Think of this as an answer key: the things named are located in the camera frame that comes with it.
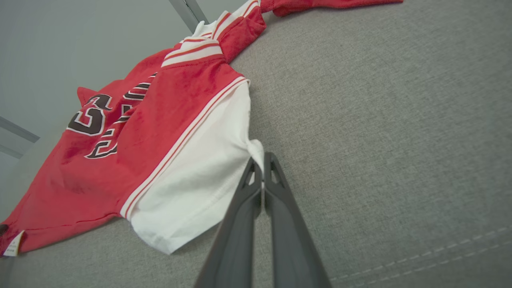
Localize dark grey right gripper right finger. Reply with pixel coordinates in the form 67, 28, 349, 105
263, 151, 332, 288

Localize plain red garment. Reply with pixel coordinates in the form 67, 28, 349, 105
261, 0, 404, 17

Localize aluminium partition post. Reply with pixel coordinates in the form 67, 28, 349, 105
168, 0, 209, 33

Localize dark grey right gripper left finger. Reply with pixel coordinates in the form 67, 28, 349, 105
194, 157, 264, 288

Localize red white basketball jersey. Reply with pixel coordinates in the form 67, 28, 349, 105
0, 0, 266, 257

